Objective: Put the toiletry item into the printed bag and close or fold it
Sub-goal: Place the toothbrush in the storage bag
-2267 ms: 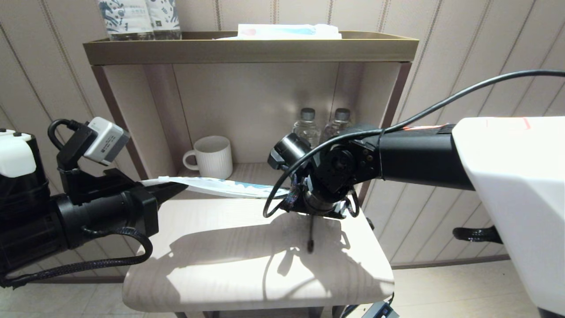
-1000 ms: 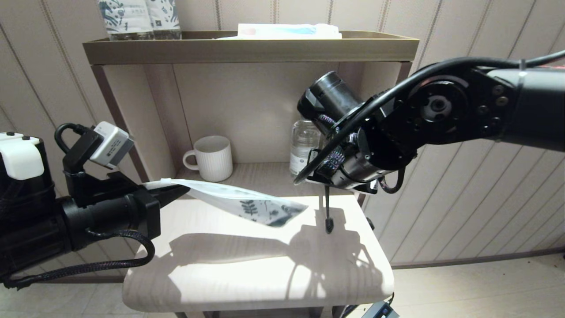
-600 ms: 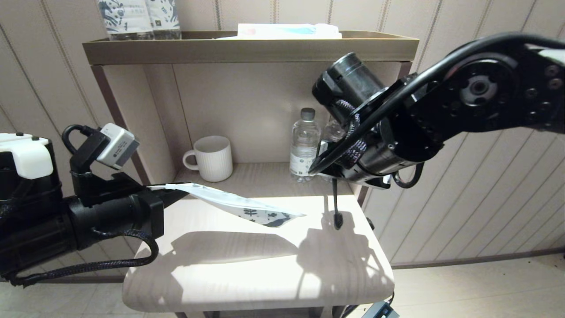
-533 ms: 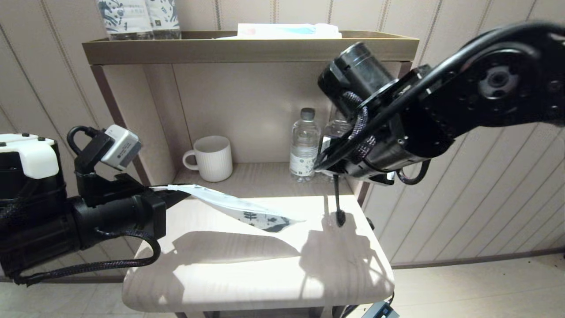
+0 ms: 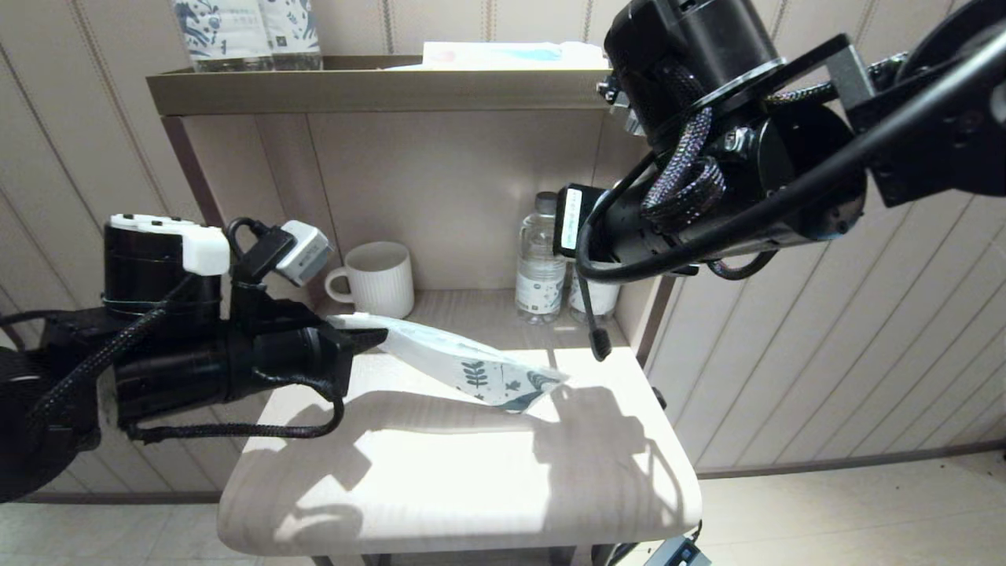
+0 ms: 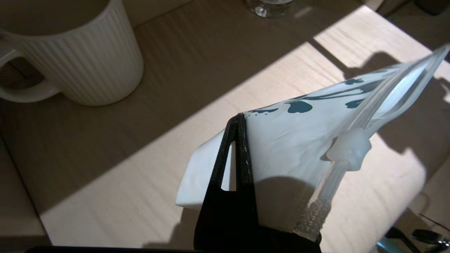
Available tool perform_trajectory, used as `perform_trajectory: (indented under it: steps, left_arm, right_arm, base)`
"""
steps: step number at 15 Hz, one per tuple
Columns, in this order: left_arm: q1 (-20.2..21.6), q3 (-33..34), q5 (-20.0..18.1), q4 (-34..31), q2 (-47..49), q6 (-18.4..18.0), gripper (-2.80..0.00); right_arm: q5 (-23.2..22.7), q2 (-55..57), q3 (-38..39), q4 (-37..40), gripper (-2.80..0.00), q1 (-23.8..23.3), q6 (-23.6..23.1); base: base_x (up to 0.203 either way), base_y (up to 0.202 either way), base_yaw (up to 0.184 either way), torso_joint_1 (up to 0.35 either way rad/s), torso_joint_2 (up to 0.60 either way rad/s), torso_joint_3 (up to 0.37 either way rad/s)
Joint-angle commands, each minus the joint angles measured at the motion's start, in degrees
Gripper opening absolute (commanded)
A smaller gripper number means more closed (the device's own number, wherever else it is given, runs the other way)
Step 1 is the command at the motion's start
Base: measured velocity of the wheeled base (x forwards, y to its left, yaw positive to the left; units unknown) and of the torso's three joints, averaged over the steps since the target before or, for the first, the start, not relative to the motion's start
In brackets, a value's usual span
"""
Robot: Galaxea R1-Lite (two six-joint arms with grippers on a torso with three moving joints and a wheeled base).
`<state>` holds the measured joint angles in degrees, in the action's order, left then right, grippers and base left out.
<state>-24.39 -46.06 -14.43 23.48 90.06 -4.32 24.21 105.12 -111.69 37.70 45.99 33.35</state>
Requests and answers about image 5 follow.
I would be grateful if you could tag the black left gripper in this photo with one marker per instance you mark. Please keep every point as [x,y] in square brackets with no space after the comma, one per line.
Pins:
[334,362]

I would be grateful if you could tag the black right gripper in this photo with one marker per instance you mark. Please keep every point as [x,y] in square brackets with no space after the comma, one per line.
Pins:
[570,228]

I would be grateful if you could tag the white floral zip pouch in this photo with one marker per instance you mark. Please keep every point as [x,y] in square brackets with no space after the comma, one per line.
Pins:
[440,350]

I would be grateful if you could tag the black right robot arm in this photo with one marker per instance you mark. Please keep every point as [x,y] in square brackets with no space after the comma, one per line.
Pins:
[692,47]

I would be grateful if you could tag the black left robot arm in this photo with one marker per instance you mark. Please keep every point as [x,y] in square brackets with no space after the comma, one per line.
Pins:
[157,369]

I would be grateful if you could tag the clear water bottle grey cap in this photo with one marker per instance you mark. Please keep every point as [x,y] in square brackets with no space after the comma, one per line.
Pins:
[597,303]
[541,267]

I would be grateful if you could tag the white ribbed ceramic mug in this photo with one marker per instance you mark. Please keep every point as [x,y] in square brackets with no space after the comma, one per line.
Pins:
[381,279]

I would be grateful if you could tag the white packet with blue stripe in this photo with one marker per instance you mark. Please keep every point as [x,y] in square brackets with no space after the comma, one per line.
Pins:
[503,55]

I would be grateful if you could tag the beige wooden shelf cabinet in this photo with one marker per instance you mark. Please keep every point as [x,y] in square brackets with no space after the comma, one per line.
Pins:
[377,90]

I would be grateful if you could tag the water bottle blue floral label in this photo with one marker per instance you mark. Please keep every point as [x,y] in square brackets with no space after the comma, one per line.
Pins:
[292,31]
[220,31]

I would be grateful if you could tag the silver power adapter box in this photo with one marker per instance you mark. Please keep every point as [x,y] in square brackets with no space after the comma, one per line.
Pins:
[677,554]

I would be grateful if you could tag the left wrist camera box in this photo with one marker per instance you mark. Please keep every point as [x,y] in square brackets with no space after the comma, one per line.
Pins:
[306,251]

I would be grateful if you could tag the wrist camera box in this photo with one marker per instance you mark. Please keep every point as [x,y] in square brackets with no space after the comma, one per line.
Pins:
[625,114]
[306,251]

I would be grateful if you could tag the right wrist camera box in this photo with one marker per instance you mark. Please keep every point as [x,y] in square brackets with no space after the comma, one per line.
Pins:
[625,114]

